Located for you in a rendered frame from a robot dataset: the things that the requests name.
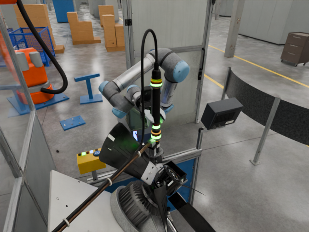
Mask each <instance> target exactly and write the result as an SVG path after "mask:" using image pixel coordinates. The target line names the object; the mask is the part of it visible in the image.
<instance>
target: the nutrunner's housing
mask: <svg viewBox="0 0 309 232"><path fill-rule="evenodd" d="M151 78H152V79H155V80H158V79H161V71H160V69H159V63H158V62H155V63H154V69H153V70H152V76H151ZM156 144H157V147H156V153H158V152H159V149H160V141H158V142H156Z"/></svg>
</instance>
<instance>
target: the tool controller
mask: <svg viewBox="0 0 309 232"><path fill-rule="evenodd" d="M243 107H244V106H243V105H242V104H241V103H240V102H239V101H238V100H237V99H236V98H235V97H234V98H229V99H224V100H219V101H215V102H210V103H207V104H206V107H205V110H204V113H203V115H202V118H201V122H202V123H203V125H204V126H205V127H206V128H207V130H210V129H216V128H220V127H222V126H225V125H229V124H232V123H234V122H235V121H236V119H237V117H238V115H239V114H240V112H241V110H242V109H243Z"/></svg>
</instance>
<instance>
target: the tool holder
mask: <svg viewBox="0 0 309 232"><path fill-rule="evenodd" d="M150 140H151V138H150V139H149V140H148V141H147V142H146V144H147V143H150V146H149V147H148V148H149V155H150V156H151V157H155V158H158V157H161V156H162V155H163V154H164V152H163V149H162V148H161V147H160V149H159V152H158V153H156V147H157V144H156V140H153V141H152V142H150Z"/></svg>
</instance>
